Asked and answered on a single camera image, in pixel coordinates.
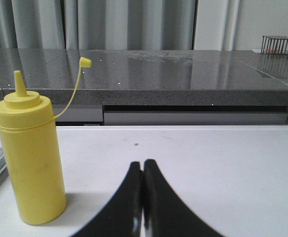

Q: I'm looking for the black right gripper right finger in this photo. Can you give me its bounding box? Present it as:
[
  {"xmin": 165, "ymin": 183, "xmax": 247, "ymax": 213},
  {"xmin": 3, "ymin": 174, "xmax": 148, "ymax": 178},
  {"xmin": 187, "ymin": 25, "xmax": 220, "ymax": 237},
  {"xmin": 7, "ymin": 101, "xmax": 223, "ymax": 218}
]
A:
[{"xmin": 142, "ymin": 159, "xmax": 222, "ymax": 237}]

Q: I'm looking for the grey stone counter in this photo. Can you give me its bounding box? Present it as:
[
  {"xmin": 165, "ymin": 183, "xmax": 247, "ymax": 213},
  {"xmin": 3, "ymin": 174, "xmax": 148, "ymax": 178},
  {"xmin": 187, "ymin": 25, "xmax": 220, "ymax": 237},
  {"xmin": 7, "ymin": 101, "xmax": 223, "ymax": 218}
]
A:
[{"xmin": 0, "ymin": 48, "xmax": 288, "ymax": 126}]

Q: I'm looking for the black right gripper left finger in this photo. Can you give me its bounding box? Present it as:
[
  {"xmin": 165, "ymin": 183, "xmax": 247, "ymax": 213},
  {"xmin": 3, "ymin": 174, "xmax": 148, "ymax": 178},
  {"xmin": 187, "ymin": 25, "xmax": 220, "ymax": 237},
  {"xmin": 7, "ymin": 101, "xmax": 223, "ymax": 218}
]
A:
[{"xmin": 73, "ymin": 161, "xmax": 142, "ymax": 237}]

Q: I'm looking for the grey curtain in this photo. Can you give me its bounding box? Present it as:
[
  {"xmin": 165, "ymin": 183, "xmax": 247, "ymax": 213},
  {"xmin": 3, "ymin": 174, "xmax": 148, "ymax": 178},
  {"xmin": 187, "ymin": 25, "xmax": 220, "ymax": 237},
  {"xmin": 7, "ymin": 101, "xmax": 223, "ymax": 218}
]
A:
[{"xmin": 0, "ymin": 0, "xmax": 241, "ymax": 51}]

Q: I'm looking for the yellow squeeze bottle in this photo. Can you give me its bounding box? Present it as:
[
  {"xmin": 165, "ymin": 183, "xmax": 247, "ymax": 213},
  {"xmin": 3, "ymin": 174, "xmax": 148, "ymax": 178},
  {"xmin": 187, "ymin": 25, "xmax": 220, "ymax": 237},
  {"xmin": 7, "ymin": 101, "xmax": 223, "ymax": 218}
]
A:
[{"xmin": 0, "ymin": 57, "xmax": 92, "ymax": 226}]

